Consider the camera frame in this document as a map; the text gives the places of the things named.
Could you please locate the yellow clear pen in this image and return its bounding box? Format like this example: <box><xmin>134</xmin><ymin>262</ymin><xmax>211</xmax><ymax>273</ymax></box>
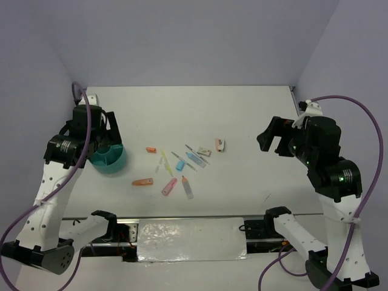
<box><xmin>161</xmin><ymin>150</ymin><xmax>174</xmax><ymax>178</ymax></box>

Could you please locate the silver foil sheet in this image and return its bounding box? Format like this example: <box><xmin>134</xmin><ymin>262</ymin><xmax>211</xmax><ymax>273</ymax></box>
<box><xmin>137</xmin><ymin>218</ymin><xmax>247</xmax><ymax>263</ymax></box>

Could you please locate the small white eraser box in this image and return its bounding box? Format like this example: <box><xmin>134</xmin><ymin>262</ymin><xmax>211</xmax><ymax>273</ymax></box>
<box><xmin>197</xmin><ymin>147</ymin><xmax>212</xmax><ymax>157</ymax></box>

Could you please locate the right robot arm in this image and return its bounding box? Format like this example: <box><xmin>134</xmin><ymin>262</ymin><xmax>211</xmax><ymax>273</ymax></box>
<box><xmin>257</xmin><ymin>116</ymin><xmax>380</xmax><ymax>290</ymax></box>

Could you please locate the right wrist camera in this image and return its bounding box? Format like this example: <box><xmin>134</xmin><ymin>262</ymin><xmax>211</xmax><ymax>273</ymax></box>
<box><xmin>292</xmin><ymin>99</ymin><xmax>323</xmax><ymax>129</ymax></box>

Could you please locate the clear pen cap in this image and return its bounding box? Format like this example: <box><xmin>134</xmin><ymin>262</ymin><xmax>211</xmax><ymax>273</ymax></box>
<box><xmin>155</xmin><ymin>157</ymin><xmax>163</xmax><ymax>173</ymax></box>

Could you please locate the blue marker cap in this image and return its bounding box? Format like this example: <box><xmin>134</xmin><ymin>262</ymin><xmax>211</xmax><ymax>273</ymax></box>
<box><xmin>176</xmin><ymin>161</ymin><xmax>185</xmax><ymax>172</ymax></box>

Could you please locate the pink correction tape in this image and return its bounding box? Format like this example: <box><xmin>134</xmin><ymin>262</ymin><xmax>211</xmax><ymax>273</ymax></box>
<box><xmin>161</xmin><ymin>178</ymin><xmax>178</xmax><ymax>196</ymax></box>

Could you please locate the blue highlighter body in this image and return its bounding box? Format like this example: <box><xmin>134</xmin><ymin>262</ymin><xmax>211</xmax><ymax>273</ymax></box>
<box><xmin>186</xmin><ymin>152</ymin><xmax>206</xmax><ymax>168</ymax></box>

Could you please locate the orange tip highlighter body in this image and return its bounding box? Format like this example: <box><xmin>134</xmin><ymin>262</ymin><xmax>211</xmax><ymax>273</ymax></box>
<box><xmin>182</xmin><ymin>176</ymin><xmax>194</xmax><ymax>199</ymax></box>

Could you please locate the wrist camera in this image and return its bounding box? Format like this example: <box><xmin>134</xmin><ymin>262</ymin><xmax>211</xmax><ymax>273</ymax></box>
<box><xmin>292</xmin><ymin>99</ymin><xmax>323</xmax><ymax>129</ymax></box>
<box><xmin>78</xmin><ymin>94</ymin><xmax>99</xmax><ymax>106</ymax></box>

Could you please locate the orange marker cap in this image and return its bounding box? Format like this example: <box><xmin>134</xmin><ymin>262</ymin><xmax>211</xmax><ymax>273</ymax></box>
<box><xmin>146</xmin><ymin>147</ymin><xmax>156</xmax><ymax>153</ymax></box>

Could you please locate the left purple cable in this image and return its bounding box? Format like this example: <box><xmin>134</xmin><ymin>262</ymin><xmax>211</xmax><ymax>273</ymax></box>
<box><xmin>0</xmin><ymin>81</ymin><xmax>92</xmax><ymax>249</ymax></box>

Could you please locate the teal round organizer container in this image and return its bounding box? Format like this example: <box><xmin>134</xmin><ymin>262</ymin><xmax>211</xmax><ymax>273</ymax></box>
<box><xmin>90</xmin><ymin>144</ymin><xmax>127</xmax><ymax>175</ymax></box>

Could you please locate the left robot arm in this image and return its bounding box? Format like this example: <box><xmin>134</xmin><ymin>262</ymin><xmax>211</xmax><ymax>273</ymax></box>
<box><xmin>1</xmin><ymin>104</ymin><xmax>121</xmax><ymax>275</ymax></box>

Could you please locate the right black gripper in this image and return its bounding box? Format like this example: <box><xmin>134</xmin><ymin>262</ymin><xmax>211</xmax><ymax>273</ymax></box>
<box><xmin>255</xmin><ymin>114</ymin><xmax>314</xmax><ymax>163</ymax></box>

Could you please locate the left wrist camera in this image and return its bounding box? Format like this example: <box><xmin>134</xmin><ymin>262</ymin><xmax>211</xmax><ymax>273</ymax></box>
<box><xmin>78</xmin><ymin>94</ymin><xmax>99</xmax><ymax>106</ymax></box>

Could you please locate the blue clear pen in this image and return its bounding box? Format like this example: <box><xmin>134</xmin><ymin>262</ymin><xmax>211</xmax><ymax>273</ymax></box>
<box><xmin>185</xmin><ymin>144</ymin><xmax>210</xmax><ymax>165</ymax></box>

